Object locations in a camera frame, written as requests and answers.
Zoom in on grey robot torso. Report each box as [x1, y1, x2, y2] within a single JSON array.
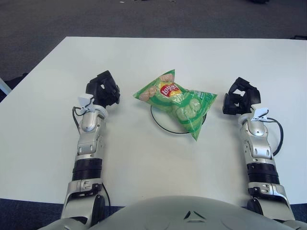
[[45, 195, 307, 230]]

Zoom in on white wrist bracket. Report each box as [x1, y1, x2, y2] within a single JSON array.
[[249, 107, 269, 122], [76, 94, 107, 116]]

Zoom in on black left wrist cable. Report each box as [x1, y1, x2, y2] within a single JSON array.
[[71, 105, 84, 133]]

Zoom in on green potato chips bag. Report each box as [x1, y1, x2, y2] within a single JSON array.
[[132, 69, 218, 141]]

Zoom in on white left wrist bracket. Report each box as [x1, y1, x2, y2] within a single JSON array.
[[76, 94, 107, 116]]

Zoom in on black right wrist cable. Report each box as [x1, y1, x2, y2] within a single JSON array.
[[265, 118, 285, 158]]

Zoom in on white neighbouring table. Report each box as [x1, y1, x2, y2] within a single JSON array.
[[0, 78, 12, 96]]

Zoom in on white plate black rim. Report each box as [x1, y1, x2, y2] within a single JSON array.
[[150, 105, 207, 134]]

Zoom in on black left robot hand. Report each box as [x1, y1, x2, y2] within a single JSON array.
[[85, 70, 120, 107]]

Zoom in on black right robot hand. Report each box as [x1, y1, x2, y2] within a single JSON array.
[[222, 77, 261, 115]]

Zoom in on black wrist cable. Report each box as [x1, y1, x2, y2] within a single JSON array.
[[265, 118, 285, 158], [71, 105, 84, 133]]

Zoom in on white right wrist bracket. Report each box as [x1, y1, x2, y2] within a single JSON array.
[[249, 107, 269, 122]]

